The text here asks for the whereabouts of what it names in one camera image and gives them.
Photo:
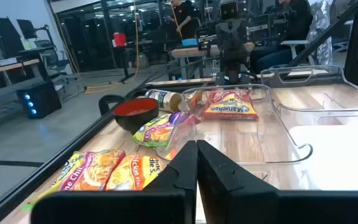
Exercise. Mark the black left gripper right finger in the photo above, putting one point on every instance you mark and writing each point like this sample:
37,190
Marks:
235,202

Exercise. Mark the large clear plastic bin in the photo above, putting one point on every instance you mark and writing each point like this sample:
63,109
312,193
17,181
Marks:
322,102

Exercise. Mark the red black bowl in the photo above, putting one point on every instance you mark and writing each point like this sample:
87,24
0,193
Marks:
135,121

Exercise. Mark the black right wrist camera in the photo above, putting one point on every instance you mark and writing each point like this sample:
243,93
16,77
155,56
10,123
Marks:
228,11

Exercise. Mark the black clamp bracket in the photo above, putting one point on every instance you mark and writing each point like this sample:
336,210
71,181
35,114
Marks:
102,104

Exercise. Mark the black computer tower blue lights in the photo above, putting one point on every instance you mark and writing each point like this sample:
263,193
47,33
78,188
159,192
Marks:
39,99

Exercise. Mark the white office chair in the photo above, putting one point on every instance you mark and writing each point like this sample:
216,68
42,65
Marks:
294,43

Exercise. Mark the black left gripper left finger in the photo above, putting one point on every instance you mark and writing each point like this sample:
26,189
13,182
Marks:
166,202

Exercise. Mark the blue plastic bin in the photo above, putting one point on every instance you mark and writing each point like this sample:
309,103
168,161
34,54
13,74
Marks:
190,42

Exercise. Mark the green lime chili ramen packet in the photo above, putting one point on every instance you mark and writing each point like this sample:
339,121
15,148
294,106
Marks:
154,133
85,171

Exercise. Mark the tan lid brown label jar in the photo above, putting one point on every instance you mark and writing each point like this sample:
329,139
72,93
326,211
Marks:
163,99

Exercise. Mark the person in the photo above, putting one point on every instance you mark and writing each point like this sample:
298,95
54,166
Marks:
182,18
291,28

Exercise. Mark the black monitor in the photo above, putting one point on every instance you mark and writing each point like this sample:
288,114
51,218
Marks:
26,28
3,35

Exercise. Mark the orange chicken ramen packet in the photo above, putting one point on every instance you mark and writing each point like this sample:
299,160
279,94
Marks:
129,174

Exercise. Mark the black metal table frame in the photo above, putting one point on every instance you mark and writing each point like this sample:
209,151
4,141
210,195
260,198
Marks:
42,170

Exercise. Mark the small clear plastic bin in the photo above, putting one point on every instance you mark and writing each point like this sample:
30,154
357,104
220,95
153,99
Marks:
244,146

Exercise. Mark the red bucket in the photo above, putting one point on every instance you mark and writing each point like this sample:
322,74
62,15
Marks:
119,40

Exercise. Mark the wooden desk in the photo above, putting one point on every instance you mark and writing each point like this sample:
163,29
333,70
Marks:
11,66
194,51

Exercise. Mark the red yellow ramen packet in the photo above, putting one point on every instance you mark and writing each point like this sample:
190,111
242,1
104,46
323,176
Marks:
228,109

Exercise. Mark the gray office chair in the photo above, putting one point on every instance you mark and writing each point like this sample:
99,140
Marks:
54,62

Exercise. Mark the rainbow metal spoon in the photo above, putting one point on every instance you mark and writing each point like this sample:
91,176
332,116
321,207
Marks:
179,118

